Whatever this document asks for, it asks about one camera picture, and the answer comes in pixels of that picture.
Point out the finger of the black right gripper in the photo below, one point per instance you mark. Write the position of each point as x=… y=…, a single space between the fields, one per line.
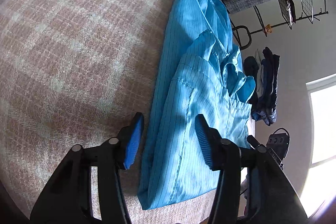
x=256 y=145

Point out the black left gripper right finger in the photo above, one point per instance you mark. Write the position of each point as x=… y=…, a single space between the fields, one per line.
x=252 y=188

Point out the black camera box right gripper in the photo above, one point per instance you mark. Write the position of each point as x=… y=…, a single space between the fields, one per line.
x=278 y=142

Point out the light blue striped garment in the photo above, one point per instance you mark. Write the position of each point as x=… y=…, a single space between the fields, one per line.
x=200 y=72

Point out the black wire mesh basket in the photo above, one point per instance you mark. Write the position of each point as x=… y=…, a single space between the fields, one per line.
x=289 y=11

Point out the navy folded clothes pile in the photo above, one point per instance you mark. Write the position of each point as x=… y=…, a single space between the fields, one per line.
x=263 y=67

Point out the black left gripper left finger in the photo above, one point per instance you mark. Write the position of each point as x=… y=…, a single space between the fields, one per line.
x=66 y=197

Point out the pink plaid bed cover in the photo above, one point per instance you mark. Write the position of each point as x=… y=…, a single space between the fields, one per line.
x=72 y=72

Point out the small teddy bear toy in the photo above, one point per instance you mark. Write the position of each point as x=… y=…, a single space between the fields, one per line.
x=268 y=29

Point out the black metal clothes rack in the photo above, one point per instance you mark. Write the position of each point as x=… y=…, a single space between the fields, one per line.
x=304 y=36

